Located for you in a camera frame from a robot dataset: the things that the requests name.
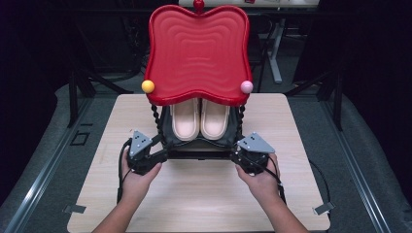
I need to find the black tape square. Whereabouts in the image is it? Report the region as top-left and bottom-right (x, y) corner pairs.
(69, 130), (91, 147)

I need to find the grey table clip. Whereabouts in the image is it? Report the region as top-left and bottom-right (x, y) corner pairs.
(62, 204), (87, 215)
(312, 201), (336, 216)

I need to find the aluminium floor rail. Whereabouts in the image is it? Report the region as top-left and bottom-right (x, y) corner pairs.
(0, 96), (95, 233)
(324, 96), (394, 233)

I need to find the black metal stand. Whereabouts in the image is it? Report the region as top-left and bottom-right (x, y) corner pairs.
(67, 69), (134, 129)
(285, 69), (344, 132)

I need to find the cream clog shoe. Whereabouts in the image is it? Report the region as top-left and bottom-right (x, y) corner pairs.
(169, 98), (200, 142)
(199, 98), (231, 141)

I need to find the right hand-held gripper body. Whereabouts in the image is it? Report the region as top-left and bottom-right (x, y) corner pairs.
(232, 131), (276, 178)

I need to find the person's left hand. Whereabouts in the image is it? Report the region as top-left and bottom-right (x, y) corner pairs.
(120, 154), (163, 203)

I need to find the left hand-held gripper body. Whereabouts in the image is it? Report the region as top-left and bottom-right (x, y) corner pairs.
(126, 130), (158, 176)

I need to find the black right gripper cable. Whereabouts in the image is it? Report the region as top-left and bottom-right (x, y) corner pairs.
(264, 156), (332, 215)

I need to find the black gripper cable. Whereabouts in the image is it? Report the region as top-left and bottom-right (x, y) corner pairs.
(116, 139), (134, 205)
(264, 156), (332, 215)

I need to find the red and black shoe rack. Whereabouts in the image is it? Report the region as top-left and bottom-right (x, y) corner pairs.
(141, 0), (255, 160)

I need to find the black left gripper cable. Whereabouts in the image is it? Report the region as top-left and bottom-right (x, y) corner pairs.
(116, 139), (134, 205)

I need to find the person's right hand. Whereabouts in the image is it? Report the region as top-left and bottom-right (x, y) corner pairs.
(235, 152), (281, 203)

